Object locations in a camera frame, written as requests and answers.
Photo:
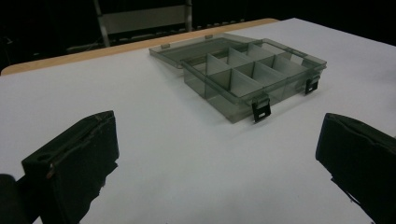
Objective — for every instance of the clear grey plastic compartment box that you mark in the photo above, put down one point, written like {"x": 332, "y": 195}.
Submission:
{"x": 243, "y": 74}

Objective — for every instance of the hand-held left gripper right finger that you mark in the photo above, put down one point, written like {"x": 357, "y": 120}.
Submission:
{"x": 361, "y": 155}

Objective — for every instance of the metal chair frame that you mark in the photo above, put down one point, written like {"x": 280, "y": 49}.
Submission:
{"x": 143, "y": 21}

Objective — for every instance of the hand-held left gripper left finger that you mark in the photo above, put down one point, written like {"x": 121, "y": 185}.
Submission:
{"x": 74, "y": 158}

